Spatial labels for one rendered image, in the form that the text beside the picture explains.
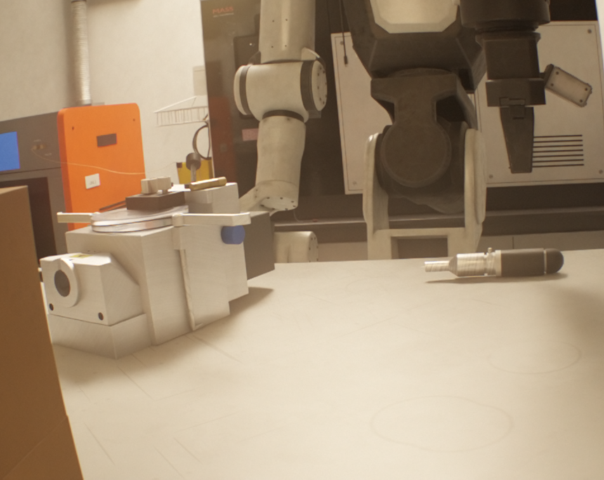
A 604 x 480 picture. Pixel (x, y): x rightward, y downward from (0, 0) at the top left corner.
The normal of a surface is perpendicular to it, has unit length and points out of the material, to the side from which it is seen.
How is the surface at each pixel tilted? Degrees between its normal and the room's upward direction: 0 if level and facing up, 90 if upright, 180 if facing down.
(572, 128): 90
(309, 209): 90
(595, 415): 0
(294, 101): 124
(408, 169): 73
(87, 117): 90
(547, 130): 90
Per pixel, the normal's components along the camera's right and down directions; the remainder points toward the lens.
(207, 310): 0.83, 0.01
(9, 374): 0.99, -0.07
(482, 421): -0.09, -0.98
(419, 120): -0.37, -0.11
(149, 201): -0.55, 0.18
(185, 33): -0.25, 0.17
